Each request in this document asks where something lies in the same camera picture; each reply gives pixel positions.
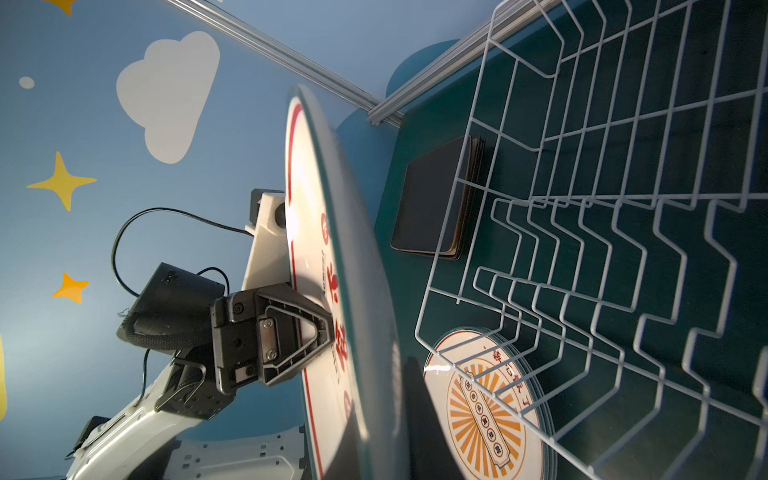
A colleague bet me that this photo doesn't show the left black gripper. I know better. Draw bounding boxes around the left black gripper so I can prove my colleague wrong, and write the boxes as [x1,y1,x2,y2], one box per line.
[117,263,334,419]

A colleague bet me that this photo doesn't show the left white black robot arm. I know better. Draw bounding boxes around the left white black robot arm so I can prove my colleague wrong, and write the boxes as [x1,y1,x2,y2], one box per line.
[67,263,334,479]

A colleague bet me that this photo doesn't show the aluminium frame left post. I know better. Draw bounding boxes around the aluminium frame left post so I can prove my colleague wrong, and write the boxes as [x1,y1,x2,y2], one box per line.
[167,0,382,113]

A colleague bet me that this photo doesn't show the white wire dish rack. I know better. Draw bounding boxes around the white wire dish rack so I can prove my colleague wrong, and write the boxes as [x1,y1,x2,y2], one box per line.
[415,1,767,479]

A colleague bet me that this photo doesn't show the aluminium frame back bar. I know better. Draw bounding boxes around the aluminium frame back bar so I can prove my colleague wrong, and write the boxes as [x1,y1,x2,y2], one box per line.
[367,0,560,126]

